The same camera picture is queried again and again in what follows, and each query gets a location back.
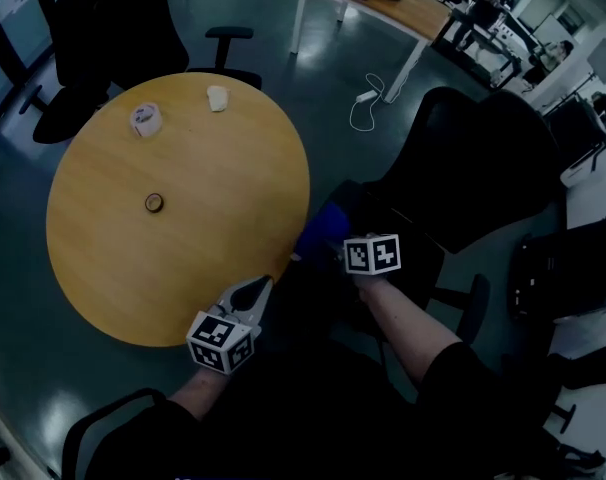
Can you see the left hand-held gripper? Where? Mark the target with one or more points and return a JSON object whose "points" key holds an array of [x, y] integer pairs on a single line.
{"points": [[218, 340]]}

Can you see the person's black shirt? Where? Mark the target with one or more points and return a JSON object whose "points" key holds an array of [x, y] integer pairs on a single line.
{"points": [[308, 418]]}

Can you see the wooden desk with white legs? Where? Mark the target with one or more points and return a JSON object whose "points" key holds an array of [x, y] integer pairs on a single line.
{"points": [[398, 8]]}

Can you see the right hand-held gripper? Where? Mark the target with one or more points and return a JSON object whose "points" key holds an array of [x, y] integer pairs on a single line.
{"points": [[373, 254]]}

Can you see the black metal frame table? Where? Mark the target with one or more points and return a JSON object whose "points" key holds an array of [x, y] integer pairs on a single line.
{"points": [[488, 55]]}

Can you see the black padded office chair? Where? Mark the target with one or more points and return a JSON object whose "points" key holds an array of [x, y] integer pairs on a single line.
{"points": [[108, 33]]}

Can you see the white crumpled paper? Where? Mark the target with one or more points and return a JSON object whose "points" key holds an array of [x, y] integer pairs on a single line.
{"points": [[218, 98]]}

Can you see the brown tape roll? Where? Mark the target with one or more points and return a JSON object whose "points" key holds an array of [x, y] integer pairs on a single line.
{"points": [[154, 203]]}

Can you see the black chair armrest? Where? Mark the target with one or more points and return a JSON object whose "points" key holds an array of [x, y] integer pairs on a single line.
{"points": [[475, 308]]}

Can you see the black storage cart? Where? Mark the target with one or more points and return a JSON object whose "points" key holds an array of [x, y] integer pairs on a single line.
{"points": [[568, 268]]}

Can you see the black mesh office chair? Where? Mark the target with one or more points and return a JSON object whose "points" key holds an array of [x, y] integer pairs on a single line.
{"points": [[483, 168]]}

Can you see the white tape roll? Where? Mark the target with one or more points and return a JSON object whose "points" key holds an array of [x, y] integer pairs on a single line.
{"points": [[145, 120]]}

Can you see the person's left forearm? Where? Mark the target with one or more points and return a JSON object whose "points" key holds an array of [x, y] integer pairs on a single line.
{"points": [[198, 393]]}

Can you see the blue cloth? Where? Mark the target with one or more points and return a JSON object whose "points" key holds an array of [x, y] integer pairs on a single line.
{"points": [[328, 225]]}

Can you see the white black equipment cart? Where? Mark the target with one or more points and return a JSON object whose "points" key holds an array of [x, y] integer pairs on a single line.
{"points": [[583, 153]]}

